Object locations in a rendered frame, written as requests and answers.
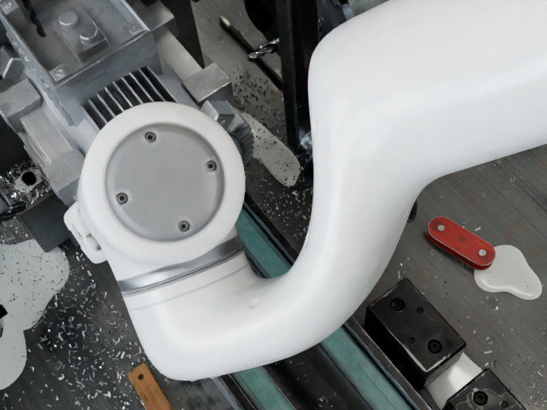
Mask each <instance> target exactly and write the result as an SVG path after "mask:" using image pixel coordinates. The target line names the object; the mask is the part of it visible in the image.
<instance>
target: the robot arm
mask: <svg viewBox="0 0 547 410"><path fill-rule="evenodd" d="M308 89H309V113H310V123H311V132H312V145H313V206H312V214H311V219H310V223H309V230H308V232H307V236H306V239H305V241H304V245H303V247H302V250H301V252H300V254H299V256H298V258H297V260H296V261H295V263H294V264H293V266H292V267H291V269H290V270H289V271H288V272H287V273H285V274H283V275H281V276H279V277H273V278H269V279H266V278H262V277H259V276H257V275H256V274H255V273H254V272H253V270H252V268H251V266H250V264H249V262H248V260H247V256H246V254H245V251H244V249H243V245H242V243H241V240H240V237H239V235H238V230H237V227H236V224H235V223H236V221H237V219H238V216H239V214H240V212H241V209H242V206H243V201H244V195H245V173H244V167H243V162H242V159H241V156H240V154H239V152H238V149H237V146H236V145H235V144H234V142H233V140H232V138H231V137H230V135H229V134H228V133H227V132H226V131H225V130H224V129H223V127H222V126H221V125H219V124H218V123H217V122H216V121H215V120H214V119H213V118H212V117H210V116H208V115H207V114H205V113H204V112H202V111H200V110H198V109H196V108H194V107H190V106H187V105H185V104H181V103H176V102H148V103H144V104H142V105H138V106H136V107H132V108H130V109H128V110H126V111H123V112H122V113H120V114H119V115H118V116H116V117H114V118H113V119H112V120H111V121H109V122H108V123H107V124H106V125H105V126H104V127H103V128H102V129H101V131H100V132H99V133H98V134H97V136H96V137H95V139H94V140H93V142H92V143H91V145H90V148H89V150H88V152H87V155H86V157H85V162H84V165H83V169H82V171H81V177H80V180H79V184H78V188H77V201H76V202H75V203H74V204H73V205H72V206H71V207H70V208H69V209H68V210H67V211H66V213H65V215H64V222H65V224H66V226H67V227H68V229H69V230H71V231H72V232H71V233H70V234H68V236H69V237H70V239H71V240H72V242H73V244H74V245H75V246H79V245H81V249H82V250H83V251H84V252H85V254H86V255H87V257H88V258H89V259H90V260H91V261H92V262H93V263H96V264H99V263H102V262H104V261H106V260H107V261H108V263H109V264H110V266H111V268H112V271H113V273H114V276H115V278H116V281H117V283H118V286H119V287H120V292H121V293H122V296H123V298H124V301H125V304H126V307H127V308H128V311H129V315H130V317H131V320H132V322H133V326H134V328H135V330H136V333H137V335H138V338H139V341H140V343H141V344H142V348H143V349H144V351H145V352H146V354H147V357H148V358H149V360H150V361H151V362H152V364H153V365H154V366H155V367H156V368H157V369H158V370H159V371H160V372H161V373H162V374H163V375H165V376H166V377H169V378H172V379H175V380H184V381H191V382H192V381H197V380H199V379H204V378H209V377H210V378H215V377H218V376H221V375H225V374H228V373H234V372H238V371H242V370H245V369H251V368H255V367H258V366H261V365H265V364H270V363H273V362H276V361H279V360H283V359H286V358H288V357H290V356H293V355H296V354H298V353H300V352H302V351H305V350H307V349H309V348H310V347H313V346H314V345H316V344H318V343H319V342H321V341H322V340H324V339H325V338H327V337H328V336H330V335H331V334H332V333H334V332H335V331H336V330H337V329H338V328H339V327H340V326H341V325H342V324H343V323H344V322H345V321H346V320H347V319H348V318H349V317H350V316H351V315H352V314H353V313H354V312H355V311H356V310H357V309H358V307H359V306H360V305H361V304H362V302H363V301H364V300H365V299H366V297H367V296H368V295H369V294H370V292H371V291H372V289H373V288H374V286H375V285H376V283H377V282H378V280H379V278H380V277H381V276H382V274H383V272H384V270H385V268H386V267H387V265H388V263H389V261H390V259H391V257H392V255H393V253H394V251H395V249H396V246H397V243H398V242H399V240H400V236H401V234H402V232H403V229H404V227H405V224H406V222H407V220H408V218H409V214H410V212H411V209H412V207H413V205H414V202H415V200H416V198H417V197H418V195H419V194H420V193H421V191H422V190H423V189H424V188H425V187H426V186H427V185H428V184H430V183H431V182H433V181H434V180H436V179H437V178H439V177H442V176H444V175H447V174H450V173H452V172H457V171H460V170H462V169H465V168H470V167H473V166H475V165H479V164H483V163H486V162H489V161H492V160H494V159H499V158H502V157H505V156H507V155H512V154H515V153H518V152H521V151H524V150H528V149H531V148H534V147H537V146H541V145H544V144H547V0H389V1H387V2H385V3H383V4H381V5H379V6H376V7H374V8H372V9H370V10H368V11H366V12H364V13H362V14H360V15H357V16H355V17H353V18H351V19H350V20H348V21H346V22H345V23H343V24H341V25H340V26H338V27H337V28H335V29H333V30H332V31H331V32H330V33H328V34H327V35H326V36H325V37H324V38H323V39H322V40H321V41H320V43H319V44H318V45H317V47H316V49H315V50H314V52H313V55H312V58H311V61H310V65H309V78H308Z"/></svg>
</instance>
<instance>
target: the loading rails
mask: <svg viewBox="0 0 547 410"><path fill-rule="evenodd" d="M235 224H236V227H237V230H238V235H239V237H240V240H241V243H242V245H243V249H244V251H245V254H246V256H247V260H248V262H249V264H250V266H251V268H252V270H253V272H254V273H255V274H256V275H257V276H259V277H262V278H266V279H269V278H273V277H279V276H281V275H283V274H285V273H287V272H288V271H289V270H290V269H291V267H292V266H293V264H294V263H295V261H296V260H297V258H298V256H299V254H300V252H301V250H302V248H301V246H300V245H299V244H298V243H297V242H296V240H295V239H294V238H293V237H292V236H291V235H290V234H287V235H285V236H284V235H283V234H282V233H281V231H280V230H279V229H278V228H277V226H276V225H275V224H274V223H273V222H272V220H271V219H270V218H268V217H267V213H266V211H265V210H262V209H261V208H260V207H259V206H258V204H257V203H256V202H255V201H254V199H253V198H252V197H251V196H250V195H249V193H248V192H247V191H246V190H245V195H244V201H243V206H242V209H241V212H240V214H239V216H238V219H237V221H236V223H235ZM304 354H305V355H306V356H307V357H308V358H309V359H310V361H311V362H312V363H313V365H314V366H315V367H316V368H317V370H318V371H319V372H320V374H321V375H322V376H323V377H324V378H325V379H326V381H327V382H328V383H329V384H330V386H331V387H332V388H333V390H334V391H335V392H336V394H337V395H338V396H339V397H340V398H341V399H342V400H343V402H344V403H345V404H346V406H347V407H348V408H349V410H432V407H431V405H430V404H428V403H426V402H425V401H424V400H423V399H422V397H421V396H420V395H419V394H418V392H417V391H416V390H415V389H414V388H413V387H412V386H411V385H410V384H409V383H408V381H407V380H406V379H405V378H404V376H403V375H402V374H401V373H400V372H399V370H398V369H397V368H396V367H395V364H396V358H395V356H394V355H393V354H392V353H391V352H390V351H389V350H388V349H387V348H386V346H385V345H384V344H383V343H382V342H381V340H380V339H379V338H378V337H377V336H376V335H375V334H372V335H370V334H368V333H366V332H365V331H364V330H363V328H362V327H361V326H360V325H359V324H358V322H357V321H356V320H355V319H354V317H353V316H350V317H349V318H348V319H347V320H346V321H345V322H344V323H343V324H342V325H341V326H340V327H339V328H338V329H337V330H336V331H335V332H334V333H332V334H331V335H330V336H328V337H327V338H325V339H324V340H322V341H321V342H319V343H318V344H316V345H314V346H313V347H310V348H309V349H307V350H305V351H304ZM212 380H213V381H214V382H215V383H216V385H217V386H218V388H219V389H220V390H221V392H222V394H223V395H224V396H225V397H226V398H227V400H228V401H229V402H230V404H231V406H232V407H233V408H234V410H295V409H294V407H293V406H292V405H291V403H290V402H289V400H288V399H287V398H286V396H285V395H284V394H283V393H282V392H281V390H280V389H279V388H278V386H277V385H276V384H275V382H274V381H273V379H272V378H271V377H270V375H268V374H267V372H266V371H265V369H264V368H263V367H262V365H261V366H258V367H255V368H251V369H245V370H242V371H238V372H234V373H228V374H225V375H221V376H218V377H215V378H212Z"/></svg>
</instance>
